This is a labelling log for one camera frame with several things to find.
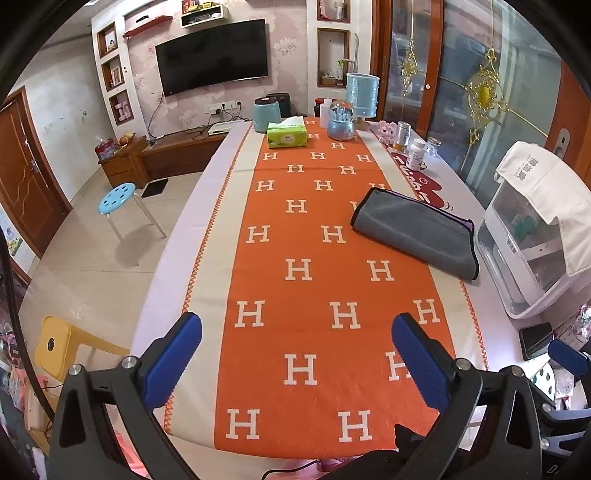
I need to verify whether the wooden television cabinet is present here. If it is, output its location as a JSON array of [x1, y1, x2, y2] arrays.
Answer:
[[97, 121, 253, 189]]

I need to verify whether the blue snow globe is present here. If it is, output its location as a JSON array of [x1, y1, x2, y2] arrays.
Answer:
[[327, 100, 357, 140]]

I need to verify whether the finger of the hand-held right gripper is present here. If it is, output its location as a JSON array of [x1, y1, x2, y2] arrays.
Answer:
[[538, 338, 591, 432]]

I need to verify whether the white pill bottle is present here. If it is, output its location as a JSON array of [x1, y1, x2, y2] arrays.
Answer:
[[406, 138, 426, 170]]

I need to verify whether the green tissue box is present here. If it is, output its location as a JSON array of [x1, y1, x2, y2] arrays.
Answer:
[[266, 117, 309, 149]]

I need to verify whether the glass sliding door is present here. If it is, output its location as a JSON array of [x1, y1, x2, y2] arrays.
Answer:
[[382, 0, 591, 206]]

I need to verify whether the grey towel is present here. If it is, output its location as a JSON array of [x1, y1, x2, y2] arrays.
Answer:
[[351, 187, 481, 281]]

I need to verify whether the white tall wall niche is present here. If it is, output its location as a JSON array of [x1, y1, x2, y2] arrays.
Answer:
[[316, 0, 352, 89]]

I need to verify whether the wooden door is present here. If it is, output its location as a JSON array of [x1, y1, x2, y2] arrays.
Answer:
[[0, 87, 73, 260]]

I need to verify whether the white dish cabinet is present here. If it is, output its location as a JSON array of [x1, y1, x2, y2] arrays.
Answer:
[[475, 173, 574, 319]]

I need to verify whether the black cable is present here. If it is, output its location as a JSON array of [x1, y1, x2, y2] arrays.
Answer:
[[260, 465, 325, 480]]

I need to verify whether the black television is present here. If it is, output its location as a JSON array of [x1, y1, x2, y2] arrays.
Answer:
[[154, 19, 270, 97]]

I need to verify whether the black floor mat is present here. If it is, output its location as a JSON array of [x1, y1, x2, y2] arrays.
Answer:
[[139, 179, 170, 199]]

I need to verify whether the white cloth cover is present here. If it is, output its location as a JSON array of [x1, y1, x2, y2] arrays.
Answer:
[[493, 140, 591, 277]]

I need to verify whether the blue round stool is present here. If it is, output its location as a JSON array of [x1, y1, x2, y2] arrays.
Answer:
[[98, 182, 168, 243]]

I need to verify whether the orange letter-printed blanket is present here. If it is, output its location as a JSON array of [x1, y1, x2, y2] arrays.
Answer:
[[215, 117, 446, 454]]

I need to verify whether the black appliance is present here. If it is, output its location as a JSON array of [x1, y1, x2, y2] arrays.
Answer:
[[266, 92, 293, 119]]

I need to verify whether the yellow plastic stool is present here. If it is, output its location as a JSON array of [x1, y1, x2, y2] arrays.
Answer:
[[34, 315, 133, 382]]

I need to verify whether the red wall shelf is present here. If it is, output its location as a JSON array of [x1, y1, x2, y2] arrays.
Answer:
[[122, 15, 174, 38]]

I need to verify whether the teal canister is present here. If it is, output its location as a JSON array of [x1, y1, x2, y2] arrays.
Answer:
[[252, 98, 281, 134]]

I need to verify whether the white wall niche shelf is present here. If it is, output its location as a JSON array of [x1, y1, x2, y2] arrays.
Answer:
[[91, 20, 140, 136]]

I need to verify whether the white printed tablecloth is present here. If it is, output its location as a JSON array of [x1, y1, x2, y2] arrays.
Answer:
[[111, 119, 555, 476]]

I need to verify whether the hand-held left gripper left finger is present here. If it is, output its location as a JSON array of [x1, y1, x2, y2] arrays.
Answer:
[[48, 312, 204, 480]]

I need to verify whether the black phone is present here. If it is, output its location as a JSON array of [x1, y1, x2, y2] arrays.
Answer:
[[519, 322, 555, 361]]

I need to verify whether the gold door ornament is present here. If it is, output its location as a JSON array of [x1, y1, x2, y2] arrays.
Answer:
[[464, 48, 511, 145]]

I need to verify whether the pink ornament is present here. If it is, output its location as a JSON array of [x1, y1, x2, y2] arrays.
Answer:
[[376, 120, 399, 145]]

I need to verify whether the white box wall shelf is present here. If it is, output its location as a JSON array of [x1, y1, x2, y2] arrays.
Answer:
[[180, 4, 225, 29]]

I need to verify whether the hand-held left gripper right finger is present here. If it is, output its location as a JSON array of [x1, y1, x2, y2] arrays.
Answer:
[[391, 312, 549, 480]]

